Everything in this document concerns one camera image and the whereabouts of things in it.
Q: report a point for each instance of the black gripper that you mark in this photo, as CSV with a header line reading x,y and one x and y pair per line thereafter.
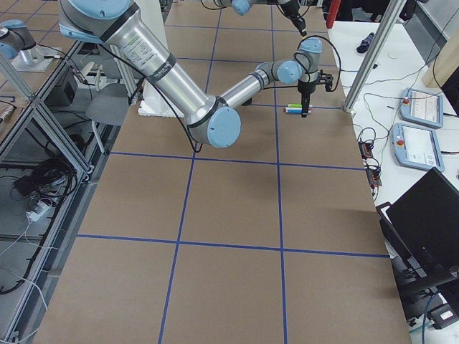
x,y
305,87
295,17

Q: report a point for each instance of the green highlighter pen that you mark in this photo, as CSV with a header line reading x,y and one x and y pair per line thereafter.
x,y
292,105

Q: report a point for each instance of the blue highlighter pen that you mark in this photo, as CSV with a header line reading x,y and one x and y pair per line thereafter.
x,y
296,111

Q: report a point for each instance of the red white marker pen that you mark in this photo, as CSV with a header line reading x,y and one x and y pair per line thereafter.
x,y
298,108

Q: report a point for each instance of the black mesh pen cup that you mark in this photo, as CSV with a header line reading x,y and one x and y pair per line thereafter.
x,y
247,103

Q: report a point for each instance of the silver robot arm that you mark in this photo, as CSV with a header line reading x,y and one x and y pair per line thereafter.
x,y
290,9
211,120

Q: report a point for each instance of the folded dark blue umbrella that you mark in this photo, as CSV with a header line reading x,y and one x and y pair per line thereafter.
x,y
365,43

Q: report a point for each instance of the far orange usb hub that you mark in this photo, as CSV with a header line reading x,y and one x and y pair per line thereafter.
x,y
365,149

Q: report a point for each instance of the orange usb hub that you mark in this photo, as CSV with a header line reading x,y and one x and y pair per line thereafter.
x,y
373,174
365,149

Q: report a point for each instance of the near orange usb hub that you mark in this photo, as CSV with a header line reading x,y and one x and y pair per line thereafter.
x,y
373,174

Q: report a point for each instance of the near grey teach pendant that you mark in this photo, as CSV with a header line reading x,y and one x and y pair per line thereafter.
x,y
416,147

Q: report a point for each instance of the grey teach pendant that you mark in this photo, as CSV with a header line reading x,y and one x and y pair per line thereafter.
x,y
416,147
422,107

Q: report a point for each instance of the far grey teach pendant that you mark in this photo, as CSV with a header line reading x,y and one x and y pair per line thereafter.
x,y
422,107

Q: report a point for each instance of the black laptop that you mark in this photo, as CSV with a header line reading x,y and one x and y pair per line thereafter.
x,y
422,227

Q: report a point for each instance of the grey office chair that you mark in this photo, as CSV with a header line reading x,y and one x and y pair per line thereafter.
x,y
109,107

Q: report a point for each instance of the white power strip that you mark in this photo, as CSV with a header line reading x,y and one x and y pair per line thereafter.
x,y
40,209

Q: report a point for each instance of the aluminium frame post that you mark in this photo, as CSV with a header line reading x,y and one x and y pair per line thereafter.
x,y
380,37

